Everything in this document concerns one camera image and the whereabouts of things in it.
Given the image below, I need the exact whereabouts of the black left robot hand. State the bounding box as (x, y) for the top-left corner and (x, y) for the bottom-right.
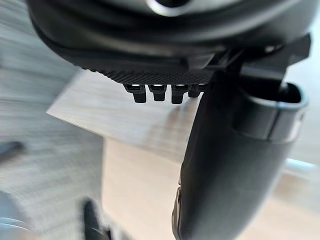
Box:
(25, 0), (320, 240)

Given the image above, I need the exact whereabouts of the dark robot foot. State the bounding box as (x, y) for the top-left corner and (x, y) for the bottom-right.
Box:
(81, 197), (113, 240)

